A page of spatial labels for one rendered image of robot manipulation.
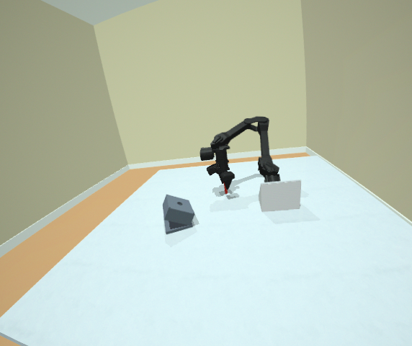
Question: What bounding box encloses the grey sloped panel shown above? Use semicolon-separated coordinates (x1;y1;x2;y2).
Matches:
163;195;195;234

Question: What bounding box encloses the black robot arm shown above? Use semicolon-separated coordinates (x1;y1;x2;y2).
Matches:
200;117;281;183

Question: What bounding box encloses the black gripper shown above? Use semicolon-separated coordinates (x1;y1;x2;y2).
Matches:
215;158;235;190

